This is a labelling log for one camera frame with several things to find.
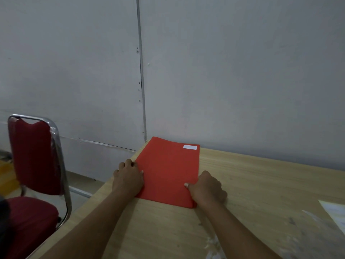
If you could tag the person's left hand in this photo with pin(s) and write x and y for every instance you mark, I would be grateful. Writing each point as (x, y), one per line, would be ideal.
(127, 180)

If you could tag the person's right hand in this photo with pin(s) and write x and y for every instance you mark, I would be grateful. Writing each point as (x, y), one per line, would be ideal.
(207, 190)

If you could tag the person's left thumb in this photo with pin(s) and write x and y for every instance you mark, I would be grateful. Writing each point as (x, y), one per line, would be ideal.
(140, 175)

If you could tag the person's right thumb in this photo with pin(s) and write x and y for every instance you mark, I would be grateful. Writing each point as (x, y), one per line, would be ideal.
(189, 186)

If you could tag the red paper folder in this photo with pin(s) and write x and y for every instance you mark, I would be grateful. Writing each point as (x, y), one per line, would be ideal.
(168, 169)

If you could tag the person's right forearm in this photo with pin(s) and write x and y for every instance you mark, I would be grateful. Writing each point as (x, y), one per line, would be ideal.
(234, 231)

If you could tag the person's left forearm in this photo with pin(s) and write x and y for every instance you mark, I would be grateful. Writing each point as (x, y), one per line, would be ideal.
(89, 225)

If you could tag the white label sticker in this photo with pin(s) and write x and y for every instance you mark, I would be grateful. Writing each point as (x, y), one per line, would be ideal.
(190, 147)

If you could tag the clear plastic sheet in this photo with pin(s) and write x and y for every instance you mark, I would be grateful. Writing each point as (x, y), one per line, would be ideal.
(304, 240)

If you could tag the white paper sheet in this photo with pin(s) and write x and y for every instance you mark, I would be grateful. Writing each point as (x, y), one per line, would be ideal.
(335, 213)

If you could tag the red chair with chrome frame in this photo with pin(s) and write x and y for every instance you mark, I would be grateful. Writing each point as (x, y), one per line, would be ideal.
(35, 161)

